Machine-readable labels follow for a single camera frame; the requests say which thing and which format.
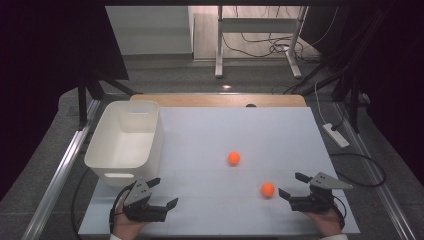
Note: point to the white plastic bin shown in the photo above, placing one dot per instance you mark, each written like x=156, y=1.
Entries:
x=123, y=153

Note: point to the white cabinet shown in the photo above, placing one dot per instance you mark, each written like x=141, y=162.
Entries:
x=150, y=30

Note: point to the white power strip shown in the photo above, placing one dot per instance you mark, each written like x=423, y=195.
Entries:
x=336, y=136

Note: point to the dark curtain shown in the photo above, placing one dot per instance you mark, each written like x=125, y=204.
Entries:
x=50, y=66
x=393, y=66

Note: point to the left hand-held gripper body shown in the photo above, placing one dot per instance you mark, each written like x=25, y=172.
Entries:
x=146, y=211

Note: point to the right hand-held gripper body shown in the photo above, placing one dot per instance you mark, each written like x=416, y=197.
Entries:
x=311, y=201

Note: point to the orange ball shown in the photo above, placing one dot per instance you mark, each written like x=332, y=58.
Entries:
x=234, y=158
x=267, y=189

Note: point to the black tripod stand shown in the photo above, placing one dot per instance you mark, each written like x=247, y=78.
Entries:
x=82, y=106

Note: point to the white metal desk frame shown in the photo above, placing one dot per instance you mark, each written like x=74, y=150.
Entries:
x=219, y=40

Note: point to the person's left hand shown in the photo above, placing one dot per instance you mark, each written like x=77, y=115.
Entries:
x=126, y=226

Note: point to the person's right hand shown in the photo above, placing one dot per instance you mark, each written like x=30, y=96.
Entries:
x=328, y=221

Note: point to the black table grommet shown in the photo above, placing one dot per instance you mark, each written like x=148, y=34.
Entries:
x=251, y=105

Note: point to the white table mat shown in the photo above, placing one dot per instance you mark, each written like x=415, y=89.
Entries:
x=233, y=133

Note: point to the aluminium floor rail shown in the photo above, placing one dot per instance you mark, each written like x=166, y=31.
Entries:
x=56, y=186
x=383, y=190

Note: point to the black metal stand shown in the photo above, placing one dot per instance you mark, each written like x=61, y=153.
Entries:
x=354, y=103

